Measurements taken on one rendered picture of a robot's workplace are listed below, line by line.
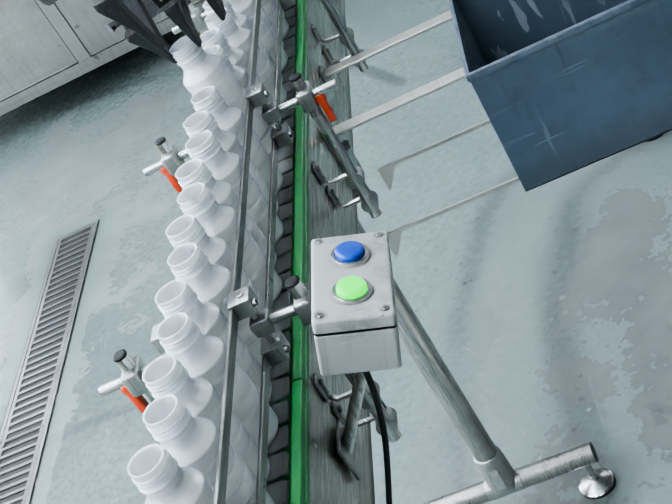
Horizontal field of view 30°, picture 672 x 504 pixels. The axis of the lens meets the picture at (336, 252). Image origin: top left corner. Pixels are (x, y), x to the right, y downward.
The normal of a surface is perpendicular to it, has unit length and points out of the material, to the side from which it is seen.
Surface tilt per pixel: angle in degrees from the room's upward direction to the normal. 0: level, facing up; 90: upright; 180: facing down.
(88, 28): 90
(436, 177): 0
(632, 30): 90
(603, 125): 90
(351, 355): 90
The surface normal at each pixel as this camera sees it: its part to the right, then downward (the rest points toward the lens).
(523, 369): -0.46, -0.72
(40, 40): 0.02, 0.58
